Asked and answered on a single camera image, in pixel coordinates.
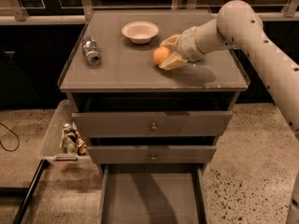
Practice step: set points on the black floor rail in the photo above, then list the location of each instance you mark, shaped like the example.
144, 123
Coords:
29, 192

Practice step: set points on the clear plastic bin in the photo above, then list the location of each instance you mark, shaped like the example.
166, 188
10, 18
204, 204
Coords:
50, 149

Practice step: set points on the grey drawer cabinet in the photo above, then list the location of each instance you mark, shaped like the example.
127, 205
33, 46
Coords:
128, 80

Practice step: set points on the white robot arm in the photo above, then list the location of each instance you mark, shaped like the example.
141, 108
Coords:
253, 178

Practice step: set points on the grey bottom drawer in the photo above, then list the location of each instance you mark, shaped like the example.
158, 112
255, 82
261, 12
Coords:
153, 194

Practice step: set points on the white paper bowl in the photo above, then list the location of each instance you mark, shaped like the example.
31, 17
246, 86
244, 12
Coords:
140, 32

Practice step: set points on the grey middle drawer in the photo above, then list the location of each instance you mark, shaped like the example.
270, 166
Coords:
152, 154

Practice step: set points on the grey drawer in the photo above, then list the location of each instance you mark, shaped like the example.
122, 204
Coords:
152, 154
152, 124
153, 194

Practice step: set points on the brown snack item in bin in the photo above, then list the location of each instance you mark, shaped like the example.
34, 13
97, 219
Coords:
82, 147

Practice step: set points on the green crumpled can in bin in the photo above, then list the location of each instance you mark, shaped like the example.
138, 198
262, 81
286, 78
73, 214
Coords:
68, 143

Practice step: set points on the crushed silver can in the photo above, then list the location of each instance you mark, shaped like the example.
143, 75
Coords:
90, 51

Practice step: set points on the orange fruit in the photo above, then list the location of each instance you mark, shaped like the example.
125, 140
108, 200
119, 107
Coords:
161, 54

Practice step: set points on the grey top drawer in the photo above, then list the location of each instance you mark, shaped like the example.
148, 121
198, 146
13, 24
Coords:
152, 124

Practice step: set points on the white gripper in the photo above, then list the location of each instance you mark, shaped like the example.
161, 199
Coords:
188, 45

